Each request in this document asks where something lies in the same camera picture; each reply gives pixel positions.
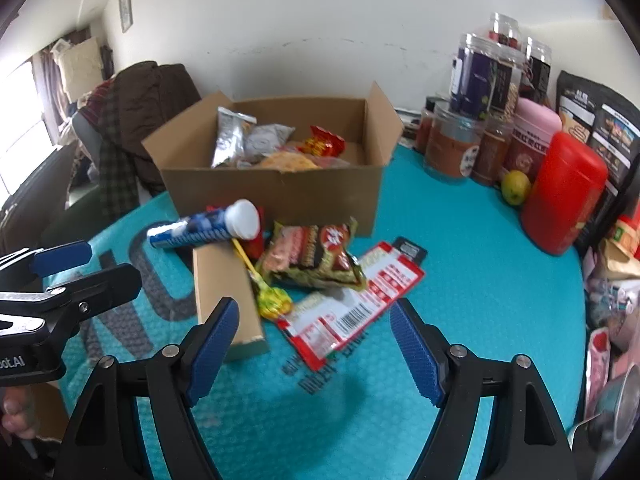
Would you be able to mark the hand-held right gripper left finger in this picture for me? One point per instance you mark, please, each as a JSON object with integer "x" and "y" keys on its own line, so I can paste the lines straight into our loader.
{"x": 212, "y": 355}

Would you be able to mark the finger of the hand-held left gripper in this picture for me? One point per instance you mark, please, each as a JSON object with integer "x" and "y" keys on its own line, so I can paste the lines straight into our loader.
{"x": 62, "y": 257}
{"x": 110, "y": 285}

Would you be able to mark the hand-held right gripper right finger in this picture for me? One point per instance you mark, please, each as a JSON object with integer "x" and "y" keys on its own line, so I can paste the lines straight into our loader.
{"x": 417, "y": 355}

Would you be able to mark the small gold box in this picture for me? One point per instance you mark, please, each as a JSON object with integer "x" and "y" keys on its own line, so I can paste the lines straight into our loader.
{"x": 222, "y": 290}

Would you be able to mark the yellow lollipop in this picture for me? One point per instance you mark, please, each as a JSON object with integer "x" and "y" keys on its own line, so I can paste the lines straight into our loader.
{"x": 274, "y": 302}

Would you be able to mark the long red snack packet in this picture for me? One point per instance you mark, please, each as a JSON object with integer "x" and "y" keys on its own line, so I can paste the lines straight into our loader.
{"x": 350, "y": 310}

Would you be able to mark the blue white tube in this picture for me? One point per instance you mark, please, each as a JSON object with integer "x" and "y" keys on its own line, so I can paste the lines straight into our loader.
{"x": 210, "y": 227}

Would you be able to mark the green snack packet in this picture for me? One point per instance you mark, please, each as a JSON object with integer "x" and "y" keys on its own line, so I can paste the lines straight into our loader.
{"x": 310, "y": 255}

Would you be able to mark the brown cardboard box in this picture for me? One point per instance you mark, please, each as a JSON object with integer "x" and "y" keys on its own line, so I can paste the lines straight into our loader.
{"x": 280, "y": 195}

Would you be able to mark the silver foil packet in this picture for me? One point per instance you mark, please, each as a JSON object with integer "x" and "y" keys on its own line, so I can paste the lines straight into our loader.
{"x": 230, "y": 140}

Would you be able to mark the yellow waffle snack packet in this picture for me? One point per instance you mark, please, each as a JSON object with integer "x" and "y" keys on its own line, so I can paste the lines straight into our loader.
{"x": 290, "y": 162}

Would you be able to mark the white patterned packet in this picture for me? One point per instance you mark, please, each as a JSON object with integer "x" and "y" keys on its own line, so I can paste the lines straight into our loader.
{"x": 267, "y": 142}

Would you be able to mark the red gold snack packet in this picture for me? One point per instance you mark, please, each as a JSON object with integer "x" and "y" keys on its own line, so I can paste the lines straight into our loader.
{"x": 322, "y": 146}

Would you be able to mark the person's left hand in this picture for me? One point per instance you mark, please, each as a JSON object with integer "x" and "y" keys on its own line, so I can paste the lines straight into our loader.
{"x": 17, "y": 417}

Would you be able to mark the brown cardboard sheets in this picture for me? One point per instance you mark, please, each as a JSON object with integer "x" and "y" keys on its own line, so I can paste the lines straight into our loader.
{"x": 35, "y": 200}

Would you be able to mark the teal bubble mat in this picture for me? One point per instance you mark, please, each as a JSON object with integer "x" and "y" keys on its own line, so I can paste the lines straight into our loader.
{"x": 475, "y": 285}

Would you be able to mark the green plaid garment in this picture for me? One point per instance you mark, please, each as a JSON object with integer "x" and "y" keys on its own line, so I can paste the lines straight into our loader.
{"x": 117, "y": 180}

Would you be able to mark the small black packet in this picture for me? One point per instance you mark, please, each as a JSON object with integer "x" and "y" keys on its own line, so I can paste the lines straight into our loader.
{"x": 412, "y": 250}

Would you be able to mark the grey chair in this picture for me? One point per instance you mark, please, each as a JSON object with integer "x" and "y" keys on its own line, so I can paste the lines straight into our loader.
{"x": 87, "y": 135}

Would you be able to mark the red striped cloth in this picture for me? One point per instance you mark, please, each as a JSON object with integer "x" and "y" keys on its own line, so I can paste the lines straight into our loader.
{"x": 95, "y": 100}

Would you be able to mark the grey curtain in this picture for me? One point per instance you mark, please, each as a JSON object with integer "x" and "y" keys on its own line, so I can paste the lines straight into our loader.
{"x": 50, "y": 90}

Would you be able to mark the brown quilted jacket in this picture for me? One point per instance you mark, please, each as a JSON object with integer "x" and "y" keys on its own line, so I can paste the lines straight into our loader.
{"x": 145, "y": 105}

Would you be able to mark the pink packet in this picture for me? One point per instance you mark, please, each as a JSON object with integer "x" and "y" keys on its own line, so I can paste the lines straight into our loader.
{"x": 597, "y": 365}

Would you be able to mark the cream cushion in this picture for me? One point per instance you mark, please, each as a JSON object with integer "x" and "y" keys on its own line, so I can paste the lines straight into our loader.
{"x": 77, "y": 67}

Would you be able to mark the green lime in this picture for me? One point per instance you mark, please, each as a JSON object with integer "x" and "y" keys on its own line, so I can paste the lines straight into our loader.
{"x": 515, "y": 186}

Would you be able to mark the large chili powder jar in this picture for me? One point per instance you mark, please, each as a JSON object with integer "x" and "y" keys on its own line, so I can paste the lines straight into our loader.
{"x": 450, "y": 150}

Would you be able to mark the metal cup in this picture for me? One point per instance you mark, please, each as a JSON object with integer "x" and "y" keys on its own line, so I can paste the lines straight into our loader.
{"x": 620, "y": 405}

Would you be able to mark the narrow chili powder jar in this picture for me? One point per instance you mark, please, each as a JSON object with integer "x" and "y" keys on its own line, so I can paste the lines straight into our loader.
{"x": 492, "y": 155}

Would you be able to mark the red canister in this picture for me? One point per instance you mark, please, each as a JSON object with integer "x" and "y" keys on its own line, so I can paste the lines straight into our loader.
{"x": 560, "y": 195}

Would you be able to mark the stack of papers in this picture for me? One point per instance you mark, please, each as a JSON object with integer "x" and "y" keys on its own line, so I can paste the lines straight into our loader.
{"x": 410, "y": 127}

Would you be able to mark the small spice jar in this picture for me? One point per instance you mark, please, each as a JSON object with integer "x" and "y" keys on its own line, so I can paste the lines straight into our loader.
{"x": 426, "y": 125}

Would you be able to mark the orange lid jar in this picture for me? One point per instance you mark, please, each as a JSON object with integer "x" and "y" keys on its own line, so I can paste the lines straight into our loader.
{"x": 627, "y": 234}

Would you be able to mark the pink canister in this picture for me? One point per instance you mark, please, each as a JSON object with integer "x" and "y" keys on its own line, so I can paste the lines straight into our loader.
{"x": 532, "y": 135}

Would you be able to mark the clear jar of nuts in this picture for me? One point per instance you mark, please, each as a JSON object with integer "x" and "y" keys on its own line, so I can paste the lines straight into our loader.
{"x": 509, "y": 90}

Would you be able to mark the clear jar dark blue label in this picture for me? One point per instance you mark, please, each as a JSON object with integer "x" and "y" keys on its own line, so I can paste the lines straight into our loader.
{"x": 475, "y": 80}

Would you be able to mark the black stand-up pouch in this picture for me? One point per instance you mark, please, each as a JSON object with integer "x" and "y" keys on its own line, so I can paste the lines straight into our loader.
{"x": 610, "y": 135}

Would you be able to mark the clear jar black label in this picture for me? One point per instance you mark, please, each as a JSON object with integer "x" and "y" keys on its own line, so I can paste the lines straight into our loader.
{"x": 539, "y": 70}

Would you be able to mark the clear jar red contents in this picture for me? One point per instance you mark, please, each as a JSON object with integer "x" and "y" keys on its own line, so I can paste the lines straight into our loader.
{"x": 505, "y": 30}

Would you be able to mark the wall picture frame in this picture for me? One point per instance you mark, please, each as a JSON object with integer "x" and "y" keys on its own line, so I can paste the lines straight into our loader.
{"x": 126, "y": 9}

